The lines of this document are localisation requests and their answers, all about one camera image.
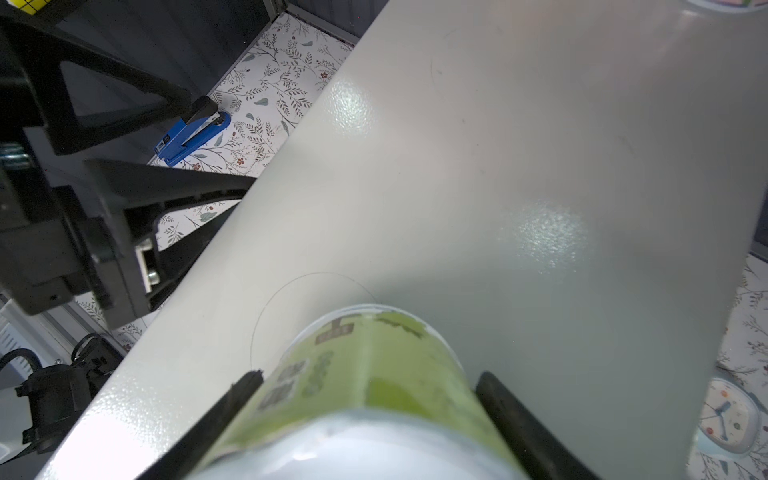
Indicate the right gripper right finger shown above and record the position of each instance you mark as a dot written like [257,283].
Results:
[540,453]

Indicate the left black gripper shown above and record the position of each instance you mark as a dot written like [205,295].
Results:
[51,251]

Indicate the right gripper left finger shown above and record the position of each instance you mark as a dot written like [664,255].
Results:
[181,459]

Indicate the pink labelled can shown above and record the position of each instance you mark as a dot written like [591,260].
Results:
[731,6]

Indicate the white metal cabinet counter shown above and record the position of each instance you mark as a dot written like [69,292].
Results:
[565,190]

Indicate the blue stapler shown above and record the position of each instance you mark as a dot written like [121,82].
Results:
[185,137]

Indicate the round white alarm clock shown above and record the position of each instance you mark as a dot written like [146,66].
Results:
[731,420]

